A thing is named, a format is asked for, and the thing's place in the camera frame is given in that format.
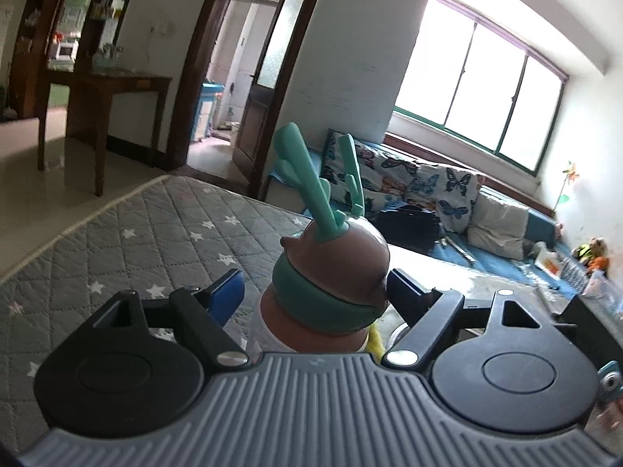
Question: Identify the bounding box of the white card with orange print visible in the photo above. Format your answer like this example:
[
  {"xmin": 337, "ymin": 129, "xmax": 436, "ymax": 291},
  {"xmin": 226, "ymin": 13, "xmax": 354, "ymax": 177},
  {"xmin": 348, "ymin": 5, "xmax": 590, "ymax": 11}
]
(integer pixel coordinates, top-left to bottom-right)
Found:
[{"xmin": 533, "ymin": 248, "xmax": 565, "ymax": 279}]

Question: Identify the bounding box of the black bag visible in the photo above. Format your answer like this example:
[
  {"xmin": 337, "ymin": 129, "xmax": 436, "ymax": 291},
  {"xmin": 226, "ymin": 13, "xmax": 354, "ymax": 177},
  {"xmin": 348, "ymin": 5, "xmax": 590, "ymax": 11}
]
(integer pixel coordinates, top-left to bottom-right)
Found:
[{"xmin": 375, "ymin": 204, "xmax": 441, "ymax": 256}]

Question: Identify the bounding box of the wooden door with glass pane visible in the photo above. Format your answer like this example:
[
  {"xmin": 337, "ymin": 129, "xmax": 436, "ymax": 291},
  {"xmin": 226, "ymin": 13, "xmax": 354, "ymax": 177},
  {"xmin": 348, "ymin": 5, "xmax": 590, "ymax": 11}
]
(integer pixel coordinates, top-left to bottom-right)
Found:
[{"xmin": 232, "ymin": 0, "xmax": 319, "ymax": 176}]

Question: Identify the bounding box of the cluster of glass jars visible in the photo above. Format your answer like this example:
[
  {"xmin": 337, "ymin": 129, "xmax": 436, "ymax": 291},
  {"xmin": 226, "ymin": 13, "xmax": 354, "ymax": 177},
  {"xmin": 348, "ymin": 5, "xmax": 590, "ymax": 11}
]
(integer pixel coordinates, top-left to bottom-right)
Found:
[{"xmin": 92, "ymin": 44, "xmax": 127, "ymax": 71}]

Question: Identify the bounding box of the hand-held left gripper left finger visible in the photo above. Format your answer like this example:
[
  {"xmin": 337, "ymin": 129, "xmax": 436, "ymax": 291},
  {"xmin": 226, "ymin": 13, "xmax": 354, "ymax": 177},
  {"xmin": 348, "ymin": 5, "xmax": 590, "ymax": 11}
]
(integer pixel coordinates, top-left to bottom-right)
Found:
[{"xmin": 85, "ymin": 267, "xmax": 249, "ymax": 368}]

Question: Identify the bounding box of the blue and white cabinet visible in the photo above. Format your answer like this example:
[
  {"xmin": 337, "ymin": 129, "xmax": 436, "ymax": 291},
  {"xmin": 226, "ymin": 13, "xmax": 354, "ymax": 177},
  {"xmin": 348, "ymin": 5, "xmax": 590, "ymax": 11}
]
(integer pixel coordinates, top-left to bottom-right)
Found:
[{"xmin": 192, "ymin": 83, "xmax": 225, "ymax": 143}]

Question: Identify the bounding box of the teddy bear in green vest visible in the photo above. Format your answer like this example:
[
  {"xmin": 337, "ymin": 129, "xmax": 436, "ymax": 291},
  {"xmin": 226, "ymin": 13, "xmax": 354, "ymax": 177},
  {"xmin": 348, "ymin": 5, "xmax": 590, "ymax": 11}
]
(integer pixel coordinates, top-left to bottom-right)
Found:
[{"xmin": 572, "ymin": 237, "xmax": 607, "ymax": 263}]

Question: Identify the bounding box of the green framed window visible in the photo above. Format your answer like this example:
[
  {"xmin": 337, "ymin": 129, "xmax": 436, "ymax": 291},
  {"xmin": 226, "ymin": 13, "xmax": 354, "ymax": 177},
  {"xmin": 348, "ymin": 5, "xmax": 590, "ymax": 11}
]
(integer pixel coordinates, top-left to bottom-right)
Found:
[{"xmin": 394, "ymin": 0, "xmax": 570, "ymax": 176}]

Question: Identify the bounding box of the white pillow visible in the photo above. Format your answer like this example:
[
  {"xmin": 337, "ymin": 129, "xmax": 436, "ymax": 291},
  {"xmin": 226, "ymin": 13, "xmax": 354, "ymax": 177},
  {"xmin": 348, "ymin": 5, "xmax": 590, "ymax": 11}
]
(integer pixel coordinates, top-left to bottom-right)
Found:
[{"xmin": 467, "ymin": 187, "xmax": 531, "ymax": 261}]

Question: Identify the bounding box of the butterfly print pillow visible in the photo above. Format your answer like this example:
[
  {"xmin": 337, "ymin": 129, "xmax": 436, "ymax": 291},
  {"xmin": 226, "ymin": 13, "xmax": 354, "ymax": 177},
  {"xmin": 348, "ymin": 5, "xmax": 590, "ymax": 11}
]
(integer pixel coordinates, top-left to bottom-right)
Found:
[
  {"xmin": 321, "ymin": 129, "xmax": 439, "ymax": 216},
  {"xmin": 433, "ymin": 163, "xmax": 481, "ymax": 234}
]

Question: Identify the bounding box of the colourful pinwheel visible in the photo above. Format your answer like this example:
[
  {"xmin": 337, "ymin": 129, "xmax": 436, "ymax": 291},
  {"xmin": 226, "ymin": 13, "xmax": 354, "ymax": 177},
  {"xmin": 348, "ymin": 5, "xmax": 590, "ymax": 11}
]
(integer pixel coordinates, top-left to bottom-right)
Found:
[{"xmin": 552, "ymin": 160, "xmax": 582, "ymax": 215}]

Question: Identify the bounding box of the dark wooden door frame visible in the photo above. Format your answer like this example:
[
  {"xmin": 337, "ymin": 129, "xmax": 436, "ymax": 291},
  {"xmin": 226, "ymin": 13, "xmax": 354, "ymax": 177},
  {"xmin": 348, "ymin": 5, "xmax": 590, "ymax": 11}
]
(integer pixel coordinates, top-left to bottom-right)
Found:
[{"xmin": 168, "ymin": 0, "xmax": 336, "ymax": 171}]

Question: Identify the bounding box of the blue sofa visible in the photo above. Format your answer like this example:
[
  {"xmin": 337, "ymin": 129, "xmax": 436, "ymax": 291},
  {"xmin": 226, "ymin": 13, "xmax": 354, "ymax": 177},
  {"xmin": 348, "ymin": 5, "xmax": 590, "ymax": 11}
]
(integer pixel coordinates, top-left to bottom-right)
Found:
[{"xmin": 265, "ymin": 146, "xmax": 585, "ymax": 297}]

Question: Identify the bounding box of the blue toy camera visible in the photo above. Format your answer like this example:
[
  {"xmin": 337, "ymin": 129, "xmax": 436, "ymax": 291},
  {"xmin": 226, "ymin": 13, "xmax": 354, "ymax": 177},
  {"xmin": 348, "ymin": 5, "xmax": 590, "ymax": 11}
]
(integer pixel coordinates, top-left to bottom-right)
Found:
[{"xmin": 596, "ymin": 360, "xmax": 623, "ymax": 402}]

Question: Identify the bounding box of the dark wooden table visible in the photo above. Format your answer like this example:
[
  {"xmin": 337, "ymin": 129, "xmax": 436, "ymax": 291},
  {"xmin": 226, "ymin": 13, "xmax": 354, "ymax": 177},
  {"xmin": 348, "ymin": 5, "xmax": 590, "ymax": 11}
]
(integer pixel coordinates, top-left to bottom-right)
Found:
[{"xmin": 38, "ymin": 70, "xmax": 173, "ymax": 198}]

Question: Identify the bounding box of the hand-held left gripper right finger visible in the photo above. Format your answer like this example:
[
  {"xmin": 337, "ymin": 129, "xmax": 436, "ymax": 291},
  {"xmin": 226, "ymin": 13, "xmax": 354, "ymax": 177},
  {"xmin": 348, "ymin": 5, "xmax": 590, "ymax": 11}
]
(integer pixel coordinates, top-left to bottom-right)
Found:
[{"xmin": 382, "ymin": 267, "xmax": 558, "ymax": 370}]

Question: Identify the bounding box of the dark wooden shelf unit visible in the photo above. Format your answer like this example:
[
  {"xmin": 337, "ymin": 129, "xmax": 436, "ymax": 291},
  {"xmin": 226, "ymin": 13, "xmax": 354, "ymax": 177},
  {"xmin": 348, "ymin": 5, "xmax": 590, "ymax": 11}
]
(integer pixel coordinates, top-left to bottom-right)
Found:
[{"xmin": 9, "ymin": 0, "xmax": 147, "ymax": 147}]

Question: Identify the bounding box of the white microwave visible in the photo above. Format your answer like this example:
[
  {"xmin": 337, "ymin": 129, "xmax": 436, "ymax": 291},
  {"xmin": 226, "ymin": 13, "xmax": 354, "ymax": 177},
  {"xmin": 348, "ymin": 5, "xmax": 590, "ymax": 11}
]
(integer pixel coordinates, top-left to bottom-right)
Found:
[{"xmin": 48, "ymin": 41, "xmax": 79, "ymax": 61}]

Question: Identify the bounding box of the yellow plush toy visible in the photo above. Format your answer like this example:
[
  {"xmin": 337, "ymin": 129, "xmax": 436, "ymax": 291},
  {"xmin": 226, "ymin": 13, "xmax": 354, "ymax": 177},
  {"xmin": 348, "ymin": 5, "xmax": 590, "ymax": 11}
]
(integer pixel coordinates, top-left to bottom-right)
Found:
[{"xmin": 365, "ymin": 323, "xmax": 387, "ymax": 358}]

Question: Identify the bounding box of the grey quilted star table cover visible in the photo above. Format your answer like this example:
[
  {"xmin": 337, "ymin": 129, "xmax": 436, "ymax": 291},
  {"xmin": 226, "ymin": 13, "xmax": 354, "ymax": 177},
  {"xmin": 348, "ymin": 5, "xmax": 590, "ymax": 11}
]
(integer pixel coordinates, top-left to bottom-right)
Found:
[{"xmin": 0, "ymin": 174, "xmax": 572, "ymax": 436}]

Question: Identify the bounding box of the black box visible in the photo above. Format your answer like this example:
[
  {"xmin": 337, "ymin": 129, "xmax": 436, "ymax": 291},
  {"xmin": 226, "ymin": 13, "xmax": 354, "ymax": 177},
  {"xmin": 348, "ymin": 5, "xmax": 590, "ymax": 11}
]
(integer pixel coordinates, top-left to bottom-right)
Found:
[{"xmin": 555, "ymin": 294, "xmax": 623, "ymax": 365}]

